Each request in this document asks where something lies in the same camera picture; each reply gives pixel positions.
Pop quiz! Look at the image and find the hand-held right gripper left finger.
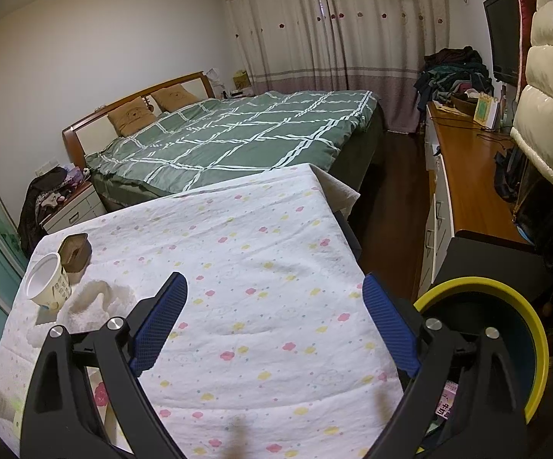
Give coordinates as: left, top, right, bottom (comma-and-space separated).
19, 272, 190, 459

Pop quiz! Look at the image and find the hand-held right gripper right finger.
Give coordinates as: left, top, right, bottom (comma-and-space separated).
362, 273, 528, 459

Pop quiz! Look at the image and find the white tissue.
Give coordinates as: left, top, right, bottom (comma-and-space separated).
57, 280, 136, 330

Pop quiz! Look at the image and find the pink strawberry milk carton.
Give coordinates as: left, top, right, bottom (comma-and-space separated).
431, 380, 459, 422

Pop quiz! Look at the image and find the brown tin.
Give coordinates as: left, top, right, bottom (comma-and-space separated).
58, 233, 93, 273

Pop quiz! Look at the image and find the white paper cup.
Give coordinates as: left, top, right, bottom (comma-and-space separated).
24, 252, 73, 311

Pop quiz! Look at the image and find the yellow-rimmed dark bin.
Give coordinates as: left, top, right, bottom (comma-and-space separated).
412, 277, 550, 441

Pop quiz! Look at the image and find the black box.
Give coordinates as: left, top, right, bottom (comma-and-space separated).
431, 232, 545, 302

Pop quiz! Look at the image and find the table with floral cloth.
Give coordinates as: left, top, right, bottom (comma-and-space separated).
0, 163, 406, 459

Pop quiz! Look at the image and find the wooden sideboard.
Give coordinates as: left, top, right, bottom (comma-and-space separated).
420, 100, 545, 297

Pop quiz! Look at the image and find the white nightstand with clothes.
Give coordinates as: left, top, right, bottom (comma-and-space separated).
17, 166, 93, 254

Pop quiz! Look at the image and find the black bag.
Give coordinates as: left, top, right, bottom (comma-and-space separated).
493, 146, 553, 269

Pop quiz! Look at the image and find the green plaid duvet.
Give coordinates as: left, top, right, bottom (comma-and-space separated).
85, 90, 381, 197

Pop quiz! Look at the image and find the brown bear-face pillow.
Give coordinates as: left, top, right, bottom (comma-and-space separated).
107, 97, 157, 136

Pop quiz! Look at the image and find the wooden bed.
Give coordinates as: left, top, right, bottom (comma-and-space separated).
62, 71, 386, 213

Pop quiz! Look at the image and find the green framed card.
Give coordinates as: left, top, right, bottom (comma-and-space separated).
472, 93, 497, 127

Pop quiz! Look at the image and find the pile of dark clothes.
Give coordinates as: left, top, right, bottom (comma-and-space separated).
414, 47, 493, 111

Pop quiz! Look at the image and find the cream puffer jacket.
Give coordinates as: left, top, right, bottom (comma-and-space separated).
510, 0, 553, 199

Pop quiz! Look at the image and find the pink and cream curtain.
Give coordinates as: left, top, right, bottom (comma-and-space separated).
214, 0, 451, 135

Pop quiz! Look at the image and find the black television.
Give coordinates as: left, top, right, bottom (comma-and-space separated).
483, 0, 521, 87

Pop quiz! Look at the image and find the red dotted puffer jacket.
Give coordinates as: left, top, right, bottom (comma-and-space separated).
515, 0, 542, 87

